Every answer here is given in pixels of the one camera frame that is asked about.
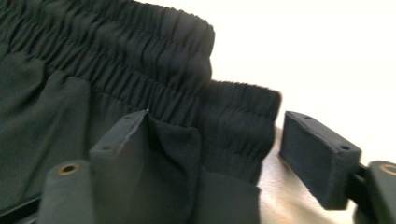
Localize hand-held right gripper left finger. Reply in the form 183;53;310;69
89;109;149;224

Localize black pants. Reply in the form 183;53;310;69
0;0;283;224

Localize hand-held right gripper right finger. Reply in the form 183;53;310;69
278;110;362;210

